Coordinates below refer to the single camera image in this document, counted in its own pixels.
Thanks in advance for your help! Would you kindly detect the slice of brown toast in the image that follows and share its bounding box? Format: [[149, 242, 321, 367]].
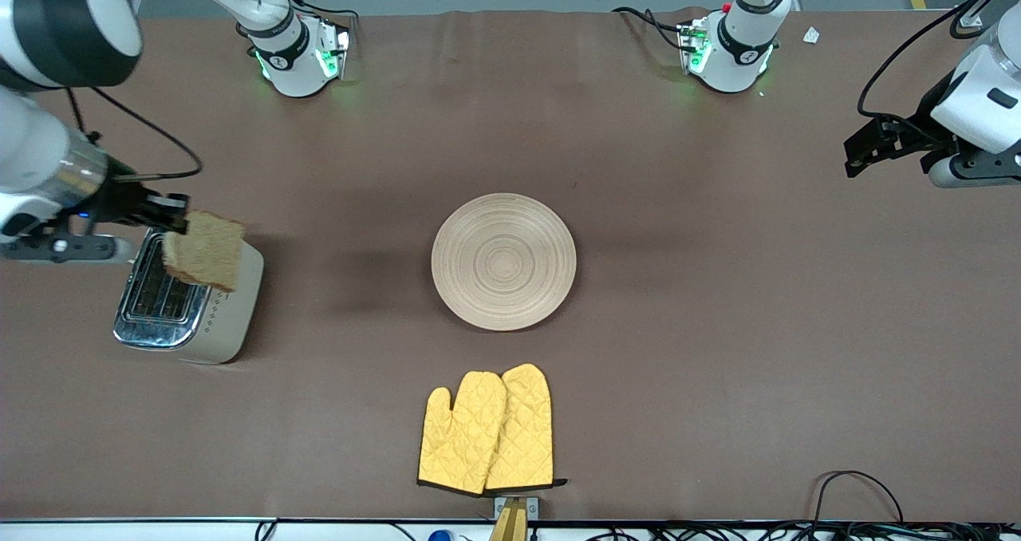
[[161, 210, 247, 293]]

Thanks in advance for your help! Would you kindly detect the round light wooden plate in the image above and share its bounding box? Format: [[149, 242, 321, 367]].
[[431, 192, 578, 332]]

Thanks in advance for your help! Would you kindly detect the cream and chrome toaster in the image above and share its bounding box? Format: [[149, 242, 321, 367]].
[[112, 234, 265, 365]]

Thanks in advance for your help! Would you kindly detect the silver base connector box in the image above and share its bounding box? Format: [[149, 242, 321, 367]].
[[315, 16, 353, 81], [676, 18, 712, 77]]

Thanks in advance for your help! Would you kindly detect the brown table cover sheet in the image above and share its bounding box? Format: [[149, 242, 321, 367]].
[[0, 8, 1021, 523]]

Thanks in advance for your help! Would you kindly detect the yellow quilted oven mitt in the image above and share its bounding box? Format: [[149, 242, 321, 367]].
[[484, 363, 568, 492], [417, 371, 508, 496]]

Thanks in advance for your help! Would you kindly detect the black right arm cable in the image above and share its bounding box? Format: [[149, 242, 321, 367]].
[[68, 85, 203, 183]]

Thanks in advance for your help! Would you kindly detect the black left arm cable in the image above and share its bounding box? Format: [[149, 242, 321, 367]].
[[857, 0, 1021, 120]]

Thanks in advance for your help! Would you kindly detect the black arm base cable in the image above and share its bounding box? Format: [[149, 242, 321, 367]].
[[249, 0, 360, 47], [611, 5, 699, 53]]

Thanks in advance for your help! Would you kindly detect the black looped cable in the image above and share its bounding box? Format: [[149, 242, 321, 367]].
[[810, 470, 906, 526]]

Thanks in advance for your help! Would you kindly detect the black cable bundle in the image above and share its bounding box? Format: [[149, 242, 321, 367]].
[[586, 521, 1021, 541]]

